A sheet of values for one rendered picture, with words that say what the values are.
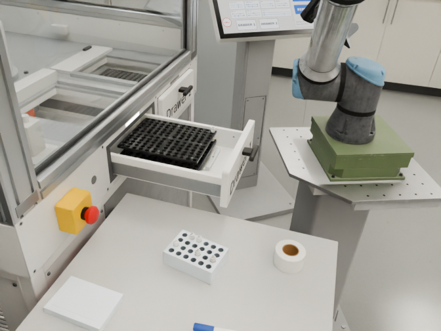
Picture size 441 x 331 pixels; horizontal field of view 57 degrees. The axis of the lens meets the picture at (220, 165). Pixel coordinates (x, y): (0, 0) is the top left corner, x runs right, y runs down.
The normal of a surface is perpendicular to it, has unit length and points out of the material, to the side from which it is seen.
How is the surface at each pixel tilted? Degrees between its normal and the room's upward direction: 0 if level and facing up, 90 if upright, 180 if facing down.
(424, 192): 0
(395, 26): 90
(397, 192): 0
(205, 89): 90
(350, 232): 90
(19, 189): 90
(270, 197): 3
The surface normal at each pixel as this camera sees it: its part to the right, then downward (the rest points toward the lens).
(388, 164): 0.12, 0.55
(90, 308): 0.05, -0.83
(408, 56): -0.23, 0.53
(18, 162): 0.96, 0.20
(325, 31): -0.58, 0.75
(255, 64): 0.37, 0.53
